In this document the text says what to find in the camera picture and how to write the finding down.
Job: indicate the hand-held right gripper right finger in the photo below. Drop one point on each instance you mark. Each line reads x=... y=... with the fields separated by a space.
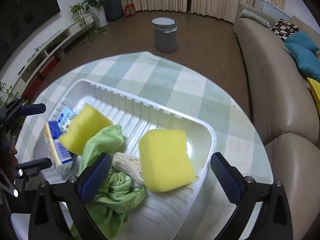
x=226 y=180

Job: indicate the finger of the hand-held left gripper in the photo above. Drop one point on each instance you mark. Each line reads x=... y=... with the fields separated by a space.
x=32 y=108
x=35 y=165

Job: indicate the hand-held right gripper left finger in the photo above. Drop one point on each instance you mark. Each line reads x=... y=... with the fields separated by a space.
x=96 y=177

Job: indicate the green microfibre cloth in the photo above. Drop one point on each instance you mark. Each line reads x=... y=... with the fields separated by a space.
x=117 y=192

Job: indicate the pale ribbed knitted cloth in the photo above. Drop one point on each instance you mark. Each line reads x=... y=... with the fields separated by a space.
x=127 y=166

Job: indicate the large yellow sponge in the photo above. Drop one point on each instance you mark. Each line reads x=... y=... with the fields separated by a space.
x=165 y=160

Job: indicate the white plastic tray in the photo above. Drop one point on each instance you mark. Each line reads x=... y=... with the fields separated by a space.
x=150 y=115

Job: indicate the red storage box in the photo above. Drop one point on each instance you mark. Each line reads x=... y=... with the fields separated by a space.
x=32 y=87
x=47 y=66

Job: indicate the thin leafy plant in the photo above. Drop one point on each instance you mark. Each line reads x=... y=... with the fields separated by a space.
x=7 y=92

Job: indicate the white television cabinet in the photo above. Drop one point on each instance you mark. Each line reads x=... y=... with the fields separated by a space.
x=50 y=47

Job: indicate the black television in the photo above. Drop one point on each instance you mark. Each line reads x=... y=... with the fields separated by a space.
x=30 y=12

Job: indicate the beige leather sofa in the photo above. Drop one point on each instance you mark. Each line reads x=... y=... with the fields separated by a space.
x=275 y=92

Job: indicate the green checked tablecloth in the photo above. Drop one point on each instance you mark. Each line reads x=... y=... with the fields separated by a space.
x=175 y=80

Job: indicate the small-leaf plant in white pot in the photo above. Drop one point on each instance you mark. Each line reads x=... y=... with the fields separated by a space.
x=92 y=12

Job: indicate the yellow cushion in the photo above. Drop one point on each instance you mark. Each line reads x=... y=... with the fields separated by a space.
x=315 y=90

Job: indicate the tall plant in dark pot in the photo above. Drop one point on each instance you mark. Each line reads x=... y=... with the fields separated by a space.
x=112 y=5

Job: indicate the red paper box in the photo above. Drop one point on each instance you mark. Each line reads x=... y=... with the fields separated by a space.
x=129 y=10

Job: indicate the blue cushion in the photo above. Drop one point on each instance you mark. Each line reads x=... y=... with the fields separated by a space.
x=305 y=60
x=301 y=41

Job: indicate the grey lidded trash bin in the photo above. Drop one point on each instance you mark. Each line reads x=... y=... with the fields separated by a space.
x=165 y=35

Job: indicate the black white patterned cushion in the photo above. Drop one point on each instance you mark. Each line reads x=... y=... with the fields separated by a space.
x=285 y=28

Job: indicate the folded grey blanket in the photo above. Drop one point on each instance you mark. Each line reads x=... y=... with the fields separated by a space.
x=252 y=15

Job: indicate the white storage box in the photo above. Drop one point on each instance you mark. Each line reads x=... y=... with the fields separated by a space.
x=270 y=5

